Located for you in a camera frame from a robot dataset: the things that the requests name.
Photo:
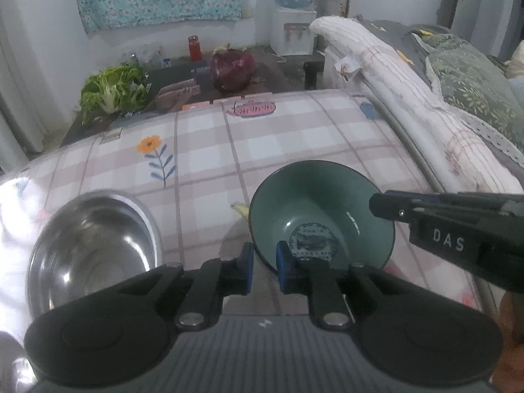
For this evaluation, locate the white water dispenser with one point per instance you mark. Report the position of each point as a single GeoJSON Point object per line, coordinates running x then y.
{"type": "Point", "coordinates": [292, 32]}

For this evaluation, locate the grey bed rail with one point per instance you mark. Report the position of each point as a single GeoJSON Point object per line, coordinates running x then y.
{"type": "Point", "coordinates": [413, 147]}

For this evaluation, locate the dark low table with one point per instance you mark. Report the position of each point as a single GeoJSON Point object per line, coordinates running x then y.
{"type": "Point", "coordinates": [270, 77]}

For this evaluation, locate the clear glass jar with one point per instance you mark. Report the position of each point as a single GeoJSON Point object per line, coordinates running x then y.
{"type": "Point", "coordinates": [131, 58]}

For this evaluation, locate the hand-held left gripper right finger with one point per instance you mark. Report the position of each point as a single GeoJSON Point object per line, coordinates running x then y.
{"type": "Point", "coordinates": [282, 268]}

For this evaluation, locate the white quilted towel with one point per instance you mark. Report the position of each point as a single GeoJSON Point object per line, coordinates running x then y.
{"type": "Point", "coordinates": [393, 73]}

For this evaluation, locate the green floral pillow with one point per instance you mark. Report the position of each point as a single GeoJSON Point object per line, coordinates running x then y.
{"type": "Point", "coordinates": [470, 77]}

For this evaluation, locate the checked floral tablecloth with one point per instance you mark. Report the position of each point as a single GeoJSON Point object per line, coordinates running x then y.
{"type": "Point", "coordinates": [286, 139]}

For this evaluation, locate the person's right hand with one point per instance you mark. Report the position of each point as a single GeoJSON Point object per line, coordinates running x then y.
{"type": "Point", "coordinates": [513, 319]}

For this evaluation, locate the green leafy vegetable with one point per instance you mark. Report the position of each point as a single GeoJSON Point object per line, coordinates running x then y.
{"type": "Point", "coordinates": [110, 90]}

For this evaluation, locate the small steel bowl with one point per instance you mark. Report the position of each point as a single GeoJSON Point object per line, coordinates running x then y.
{"type": "Point", "coordinates": [90, 245]}

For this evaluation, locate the brown cloth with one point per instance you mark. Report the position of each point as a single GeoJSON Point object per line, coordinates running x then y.
{"type": "Point", "coordinates": [178, 94]}

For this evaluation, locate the green ceramic bowl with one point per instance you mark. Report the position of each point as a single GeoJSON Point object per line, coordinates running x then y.
{"type": "Point", "coordinates": [311, 196]}

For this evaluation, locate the red cabbage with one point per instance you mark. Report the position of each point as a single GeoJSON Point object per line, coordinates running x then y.
{"type": "Point", "coordinates": [233, 69]}

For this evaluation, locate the red bottle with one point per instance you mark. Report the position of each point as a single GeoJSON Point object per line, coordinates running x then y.
{"type": "Point", "coordinates": [195, 49]}

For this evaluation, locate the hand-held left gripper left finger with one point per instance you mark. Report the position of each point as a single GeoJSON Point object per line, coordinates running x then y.
{"type": "Point", "coordinates": [247, 270]}

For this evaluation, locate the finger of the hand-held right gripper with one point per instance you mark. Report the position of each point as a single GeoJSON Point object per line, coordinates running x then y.
{"type": "Point", "coordinates": [389, 206]}
{"type": "Point", "coordinates": [458, 197]}

